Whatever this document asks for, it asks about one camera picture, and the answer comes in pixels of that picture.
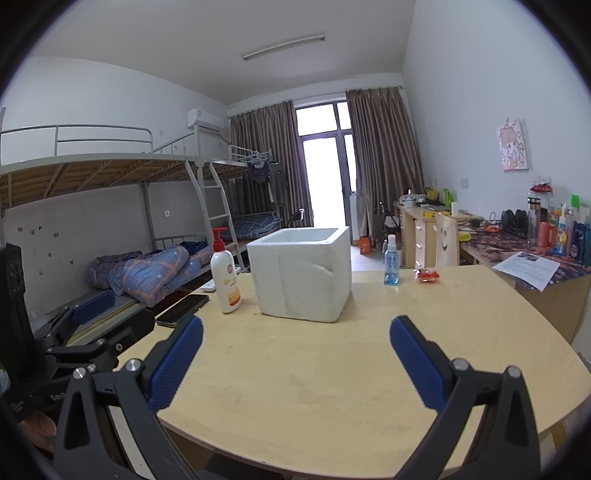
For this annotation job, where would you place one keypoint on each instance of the white remote control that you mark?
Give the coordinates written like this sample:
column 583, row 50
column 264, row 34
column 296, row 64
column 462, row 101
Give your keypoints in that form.
column 208, row 286

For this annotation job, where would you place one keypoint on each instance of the wooden smiley chair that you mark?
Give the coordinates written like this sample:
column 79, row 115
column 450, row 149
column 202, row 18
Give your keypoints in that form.
column 447, row 242

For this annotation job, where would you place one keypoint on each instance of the black smartphone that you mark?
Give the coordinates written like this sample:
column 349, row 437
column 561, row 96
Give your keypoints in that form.
column 184, row 307

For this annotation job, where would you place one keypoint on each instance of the anime wall picture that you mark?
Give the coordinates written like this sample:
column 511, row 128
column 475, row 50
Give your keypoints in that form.
column 512, row 145

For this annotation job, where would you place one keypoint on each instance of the brown curtain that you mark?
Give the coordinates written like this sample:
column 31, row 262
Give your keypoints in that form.
column 277, row 178
column 388, row 162

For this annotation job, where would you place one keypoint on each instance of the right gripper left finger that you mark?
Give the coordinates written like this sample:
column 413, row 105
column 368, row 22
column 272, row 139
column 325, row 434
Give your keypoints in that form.
column 87, row 445

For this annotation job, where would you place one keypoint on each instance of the wooden desk with drawers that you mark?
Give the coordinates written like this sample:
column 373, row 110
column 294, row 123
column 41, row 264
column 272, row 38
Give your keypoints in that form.
column 419, row 235

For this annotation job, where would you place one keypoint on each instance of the white air conditioner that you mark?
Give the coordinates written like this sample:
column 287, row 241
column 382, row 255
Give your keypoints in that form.
column 201, row 118

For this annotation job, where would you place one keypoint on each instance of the metal bunk bed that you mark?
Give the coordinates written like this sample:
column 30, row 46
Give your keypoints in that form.
column 72, row 192

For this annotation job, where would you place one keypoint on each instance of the right brown curtain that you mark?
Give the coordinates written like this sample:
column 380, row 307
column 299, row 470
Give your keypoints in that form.
column 388, row 162

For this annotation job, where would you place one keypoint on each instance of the blue plaid quilt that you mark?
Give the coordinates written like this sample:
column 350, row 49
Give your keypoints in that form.
column 149, row 278

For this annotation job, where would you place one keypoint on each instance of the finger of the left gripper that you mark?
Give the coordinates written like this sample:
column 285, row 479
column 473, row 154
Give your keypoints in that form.
column 92, row 305
column 125, row 334

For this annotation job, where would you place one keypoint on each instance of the blue spray bottle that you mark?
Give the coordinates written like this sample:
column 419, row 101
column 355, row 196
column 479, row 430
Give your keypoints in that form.
column 391, row 261

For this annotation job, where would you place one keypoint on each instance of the glass balcony door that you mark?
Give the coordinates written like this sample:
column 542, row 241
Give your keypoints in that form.
column 326, row 135

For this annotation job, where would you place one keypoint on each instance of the white printed paper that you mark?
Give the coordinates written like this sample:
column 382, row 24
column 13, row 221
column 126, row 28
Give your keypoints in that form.
column 535, row 270

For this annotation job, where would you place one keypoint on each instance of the white lotion pump bottle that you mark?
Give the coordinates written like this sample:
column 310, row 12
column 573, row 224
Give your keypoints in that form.
column 224, row 274

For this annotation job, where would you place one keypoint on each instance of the black headphones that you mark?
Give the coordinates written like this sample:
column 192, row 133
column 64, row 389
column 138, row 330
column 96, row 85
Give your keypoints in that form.
column 515, row 222

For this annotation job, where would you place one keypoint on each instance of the left hand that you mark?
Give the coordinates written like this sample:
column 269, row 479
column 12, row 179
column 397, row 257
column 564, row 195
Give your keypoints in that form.
column 40, row 430

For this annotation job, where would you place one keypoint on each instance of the red snack packet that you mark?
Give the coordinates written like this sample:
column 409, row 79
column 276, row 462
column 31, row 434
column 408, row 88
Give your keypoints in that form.
column 426, row 275

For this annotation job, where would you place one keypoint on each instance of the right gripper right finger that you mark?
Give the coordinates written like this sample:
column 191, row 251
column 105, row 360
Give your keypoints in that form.
column 504, row 446

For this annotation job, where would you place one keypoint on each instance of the left brown curtain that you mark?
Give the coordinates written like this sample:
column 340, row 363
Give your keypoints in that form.
column 277, row 178

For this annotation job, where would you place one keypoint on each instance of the black folding chair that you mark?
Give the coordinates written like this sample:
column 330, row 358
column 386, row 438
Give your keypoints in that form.
column 296, row 219

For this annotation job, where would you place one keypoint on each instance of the white styrofoam box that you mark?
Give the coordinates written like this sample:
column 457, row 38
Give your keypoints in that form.
column 302, row 273

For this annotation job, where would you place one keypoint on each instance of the ceiling tube light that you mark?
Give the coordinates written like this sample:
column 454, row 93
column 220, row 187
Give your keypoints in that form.
column 283, row 45

